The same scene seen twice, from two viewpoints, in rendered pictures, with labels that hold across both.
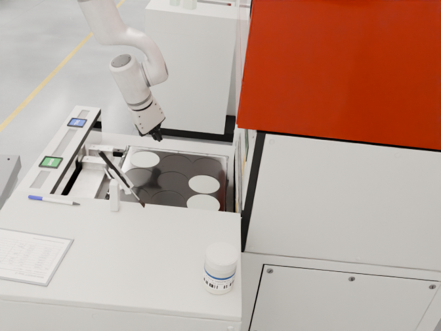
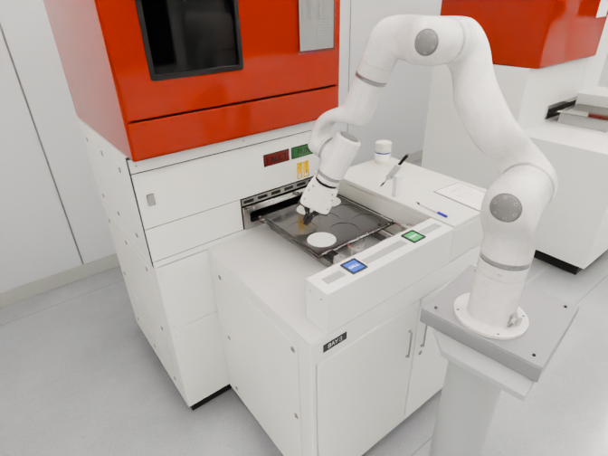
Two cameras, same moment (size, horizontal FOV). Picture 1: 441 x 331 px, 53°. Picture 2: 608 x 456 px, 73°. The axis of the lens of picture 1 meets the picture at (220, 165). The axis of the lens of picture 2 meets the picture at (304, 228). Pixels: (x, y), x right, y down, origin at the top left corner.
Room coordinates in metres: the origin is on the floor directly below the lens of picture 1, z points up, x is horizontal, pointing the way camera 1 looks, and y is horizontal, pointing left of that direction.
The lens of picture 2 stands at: (2.01, 1.24, 1.64)
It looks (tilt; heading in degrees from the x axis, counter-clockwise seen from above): 29 degrees down; 235
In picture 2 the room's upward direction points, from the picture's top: 2 degrees counter-clockwise
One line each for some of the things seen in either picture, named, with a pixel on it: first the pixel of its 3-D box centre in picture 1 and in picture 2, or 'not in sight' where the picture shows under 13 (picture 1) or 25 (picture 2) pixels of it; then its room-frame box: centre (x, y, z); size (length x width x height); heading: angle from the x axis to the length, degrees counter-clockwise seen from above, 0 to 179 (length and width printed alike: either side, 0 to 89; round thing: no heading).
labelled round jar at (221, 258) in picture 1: (220, 268); (383, 152); (0.69, -0.03, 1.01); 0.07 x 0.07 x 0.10
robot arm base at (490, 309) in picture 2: not in sight; (497, 288); (1.11, 0.82, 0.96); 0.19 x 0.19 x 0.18
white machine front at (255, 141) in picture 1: (245, 127); (248, 185); (1.36, -0.07, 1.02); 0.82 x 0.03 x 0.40; 2
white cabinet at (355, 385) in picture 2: not in sight; (355, 322); (1.07, 0.25, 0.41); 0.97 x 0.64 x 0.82; 2
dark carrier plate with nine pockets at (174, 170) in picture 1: (172, 180); (325, 219); (1.16, 0.15, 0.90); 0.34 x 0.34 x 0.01; 2
